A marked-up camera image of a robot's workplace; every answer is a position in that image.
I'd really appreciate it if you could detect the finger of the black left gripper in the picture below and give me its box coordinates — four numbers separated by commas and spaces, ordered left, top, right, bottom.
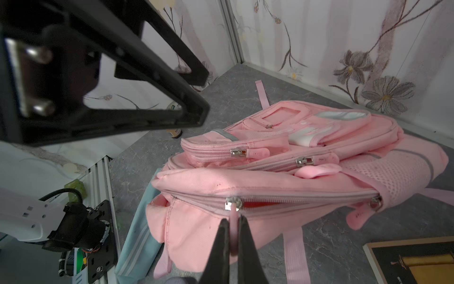
21, 21, 210, 144
113, 0, 209, 86

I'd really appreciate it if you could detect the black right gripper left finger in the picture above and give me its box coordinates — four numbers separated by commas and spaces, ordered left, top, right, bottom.
199, 219, 230, 284

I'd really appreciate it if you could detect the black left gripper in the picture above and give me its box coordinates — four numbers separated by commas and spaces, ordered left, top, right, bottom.
1, 1, 101, 146

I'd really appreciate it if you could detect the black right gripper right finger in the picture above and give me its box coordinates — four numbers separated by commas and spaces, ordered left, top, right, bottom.
238, 216, 268, 284

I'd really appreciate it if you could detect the pink student backpack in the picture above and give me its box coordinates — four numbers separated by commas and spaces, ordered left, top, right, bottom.
146, 81, 454, 284

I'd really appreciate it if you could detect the purple glasses case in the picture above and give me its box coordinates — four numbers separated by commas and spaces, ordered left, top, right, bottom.
164, 276, 197, 284

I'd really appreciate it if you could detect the orange cap brown bottle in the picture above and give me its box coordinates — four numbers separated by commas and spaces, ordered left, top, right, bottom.
166, 129, 183, 139

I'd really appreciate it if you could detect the green connector block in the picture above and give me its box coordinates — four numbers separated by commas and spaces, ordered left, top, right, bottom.
64, 179, 87, 202

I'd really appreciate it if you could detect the teal pencil pouch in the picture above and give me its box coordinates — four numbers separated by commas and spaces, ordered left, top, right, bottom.
115, 183, 162, 284

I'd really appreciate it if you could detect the brown and black book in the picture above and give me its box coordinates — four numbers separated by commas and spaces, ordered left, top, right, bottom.
363, 236, 454, 284

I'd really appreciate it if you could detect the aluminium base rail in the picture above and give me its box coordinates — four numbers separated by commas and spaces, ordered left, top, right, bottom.
72, 156, 121, 284

